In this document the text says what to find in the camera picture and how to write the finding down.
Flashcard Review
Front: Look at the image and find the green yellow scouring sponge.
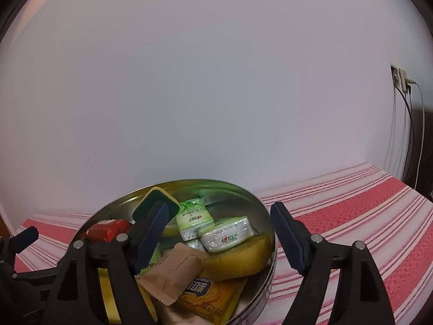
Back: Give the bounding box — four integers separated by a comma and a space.
133, 186, 181, 222

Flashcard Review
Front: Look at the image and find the green speckled yellow sponge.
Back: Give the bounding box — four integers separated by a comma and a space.
202, 233, 273, 281

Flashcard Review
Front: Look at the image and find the red snack packet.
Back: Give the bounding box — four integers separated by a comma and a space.
84, 219, 133, 243

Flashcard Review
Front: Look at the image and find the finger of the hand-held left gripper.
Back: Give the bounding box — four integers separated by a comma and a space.
12, 266, 64, 283
0, 226, 39, 261

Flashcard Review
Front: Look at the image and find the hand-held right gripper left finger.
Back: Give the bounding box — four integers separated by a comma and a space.
42, 201, 171, 325

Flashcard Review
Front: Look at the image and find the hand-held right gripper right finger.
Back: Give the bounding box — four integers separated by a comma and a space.
270, 201, 396, 325

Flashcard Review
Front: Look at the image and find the red striped tablecloth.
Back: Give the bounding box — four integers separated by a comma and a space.
14, 162, 433, 325

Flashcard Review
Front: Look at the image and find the light green white packet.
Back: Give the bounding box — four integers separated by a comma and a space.
140, 242, 163, 276

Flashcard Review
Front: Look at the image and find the yellow cracker packet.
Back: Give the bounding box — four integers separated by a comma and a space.
174, 275, 248, 323

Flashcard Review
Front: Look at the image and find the round metal cookie tin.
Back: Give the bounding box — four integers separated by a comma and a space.
66, 178, 278, 325

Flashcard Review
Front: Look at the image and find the black cable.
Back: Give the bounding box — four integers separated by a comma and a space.
402, 90, 414, 181

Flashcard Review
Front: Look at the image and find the green white carton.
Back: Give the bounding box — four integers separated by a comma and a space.
198, 216, 254, 254
175, 198, 217, 242

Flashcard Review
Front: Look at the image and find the white cable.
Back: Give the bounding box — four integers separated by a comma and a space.
409, 79, 425, 185

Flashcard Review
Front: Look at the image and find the white plug adapter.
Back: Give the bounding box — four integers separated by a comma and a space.
398, 69, 412, 93

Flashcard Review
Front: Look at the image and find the beige paper packet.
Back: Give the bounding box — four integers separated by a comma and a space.
139, 243, 209, 307

